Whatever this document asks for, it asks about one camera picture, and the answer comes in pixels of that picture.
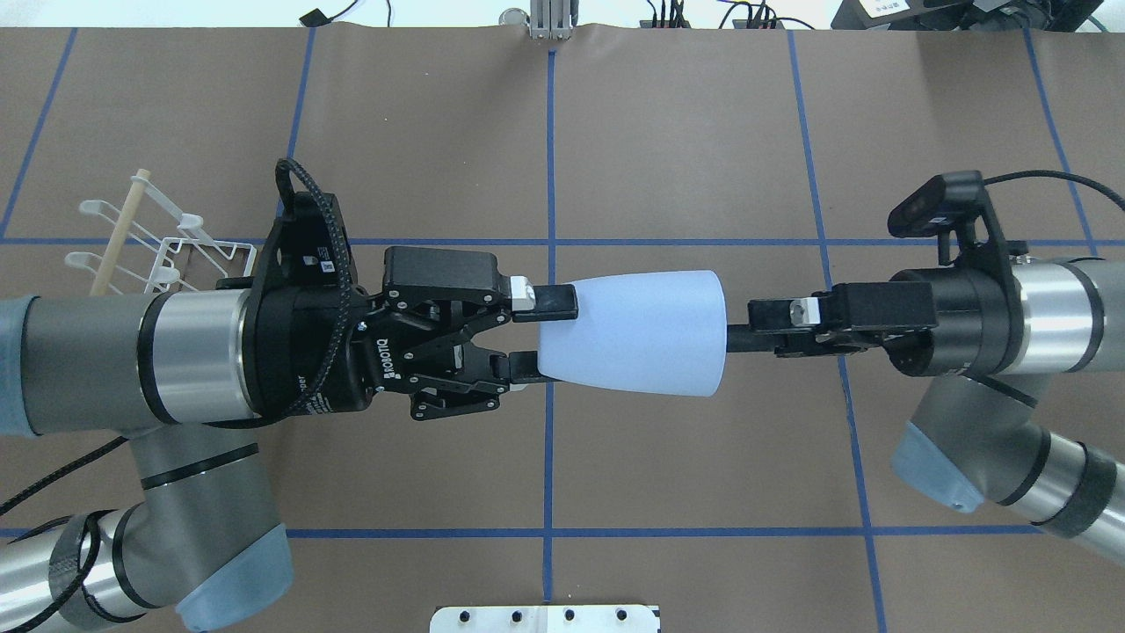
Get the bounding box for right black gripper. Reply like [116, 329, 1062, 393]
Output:
[726, 266, 1020, 377]

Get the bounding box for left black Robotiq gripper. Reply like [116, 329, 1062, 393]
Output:
[244, 193, 579, 424]

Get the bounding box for light blue plastic cup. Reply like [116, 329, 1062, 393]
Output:
[537, 270, 727, 397]

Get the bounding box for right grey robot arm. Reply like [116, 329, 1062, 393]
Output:
[726, 257, 1122, 564]

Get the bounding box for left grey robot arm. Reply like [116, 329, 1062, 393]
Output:
[3, 192, 579, 632]

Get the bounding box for white metal plate with bolts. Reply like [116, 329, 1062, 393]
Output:
[429, 604, 663, 632]

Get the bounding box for black equipment top right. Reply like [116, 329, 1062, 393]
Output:
[831, 1, 1104, 33]

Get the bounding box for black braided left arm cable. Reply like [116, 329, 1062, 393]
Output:
[0, 159, 357, 519]

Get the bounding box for aluminium mount post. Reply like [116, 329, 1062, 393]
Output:
[527, 0, 581, 40]

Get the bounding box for white wire cup holder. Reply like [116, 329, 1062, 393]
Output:
[63, 169, 258, 295]

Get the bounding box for black right camera cable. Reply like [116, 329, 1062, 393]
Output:
[982, 170, 1125, 212]

